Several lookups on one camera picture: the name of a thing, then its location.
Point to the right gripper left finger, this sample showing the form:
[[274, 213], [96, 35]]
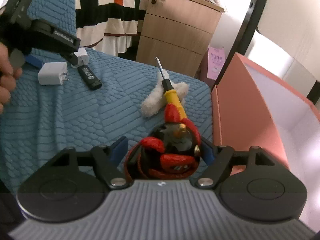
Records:
[[106, 160]]

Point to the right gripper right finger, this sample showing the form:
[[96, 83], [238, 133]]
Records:
[[218, 165]]

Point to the white wall charger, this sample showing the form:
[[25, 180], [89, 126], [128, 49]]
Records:
[[53, 73]]

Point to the red and black toy figure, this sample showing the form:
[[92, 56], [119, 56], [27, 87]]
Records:
[[171, 151]]

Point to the yellow handled screwdriver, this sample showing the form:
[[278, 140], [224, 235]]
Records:
[[170, 92]]

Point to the person's left hand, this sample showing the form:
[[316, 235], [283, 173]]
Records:
[[8, 78]]

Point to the pink storage box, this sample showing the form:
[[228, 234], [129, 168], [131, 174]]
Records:
[[253, 107]]

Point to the small white charger cube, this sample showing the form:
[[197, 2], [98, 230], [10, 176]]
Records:
[[82, 58]]

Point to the white fluffy cloth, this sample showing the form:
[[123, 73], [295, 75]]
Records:
[[156, 100]]

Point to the black usb stick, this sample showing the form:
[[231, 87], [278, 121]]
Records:
[[90, 79]]

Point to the striped blanket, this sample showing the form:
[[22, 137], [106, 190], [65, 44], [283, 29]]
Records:
[[109, 25]]

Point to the black metal pole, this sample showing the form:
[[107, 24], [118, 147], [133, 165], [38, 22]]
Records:
[[245, 34]]

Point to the wooden drawer cabinet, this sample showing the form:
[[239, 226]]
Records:
[[178, 32]]

